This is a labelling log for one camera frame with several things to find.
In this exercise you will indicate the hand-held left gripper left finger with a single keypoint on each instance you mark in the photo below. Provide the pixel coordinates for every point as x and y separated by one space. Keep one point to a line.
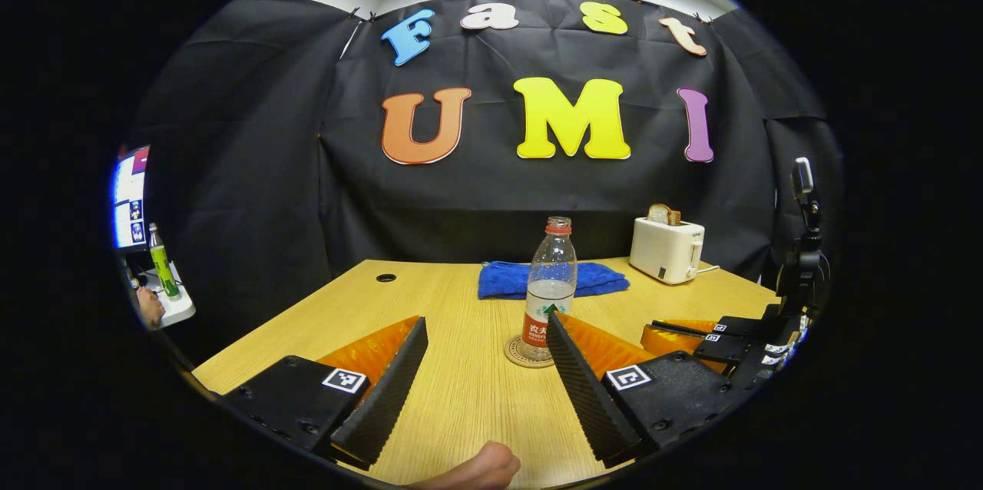
384 398

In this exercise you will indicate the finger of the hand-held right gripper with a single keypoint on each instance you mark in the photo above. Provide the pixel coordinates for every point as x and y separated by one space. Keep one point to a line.
680 336
741 325

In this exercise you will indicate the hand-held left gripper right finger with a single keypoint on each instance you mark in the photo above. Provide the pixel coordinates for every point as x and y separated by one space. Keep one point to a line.
587 398

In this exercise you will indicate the round cork coaster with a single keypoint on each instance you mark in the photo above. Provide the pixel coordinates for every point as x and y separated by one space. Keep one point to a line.
522 355

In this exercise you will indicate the clear plastic water bottle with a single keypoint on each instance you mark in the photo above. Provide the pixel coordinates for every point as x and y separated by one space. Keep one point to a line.
551 275

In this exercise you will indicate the green bottle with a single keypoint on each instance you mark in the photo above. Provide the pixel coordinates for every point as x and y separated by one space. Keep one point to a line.
162 263

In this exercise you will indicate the white toaster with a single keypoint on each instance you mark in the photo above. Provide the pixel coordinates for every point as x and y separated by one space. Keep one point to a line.
664 248

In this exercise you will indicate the toast slice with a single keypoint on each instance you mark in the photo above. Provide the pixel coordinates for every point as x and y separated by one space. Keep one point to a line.
663 214

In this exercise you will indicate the blue towel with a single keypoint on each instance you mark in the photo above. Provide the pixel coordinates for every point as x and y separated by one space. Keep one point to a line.
507 280

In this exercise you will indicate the black backdrop cloth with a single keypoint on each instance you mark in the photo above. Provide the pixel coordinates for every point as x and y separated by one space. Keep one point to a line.
499 198

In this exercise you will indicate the white side table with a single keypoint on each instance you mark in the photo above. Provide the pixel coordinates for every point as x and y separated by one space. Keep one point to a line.
180 309

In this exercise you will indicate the computer monitor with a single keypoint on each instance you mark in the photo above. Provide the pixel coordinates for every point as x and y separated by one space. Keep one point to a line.
130 198

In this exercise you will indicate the white pole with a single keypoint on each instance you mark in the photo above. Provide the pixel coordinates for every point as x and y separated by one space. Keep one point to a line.
350 39

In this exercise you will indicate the black camera stand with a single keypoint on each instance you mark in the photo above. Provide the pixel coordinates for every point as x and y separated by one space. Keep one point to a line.
802 267

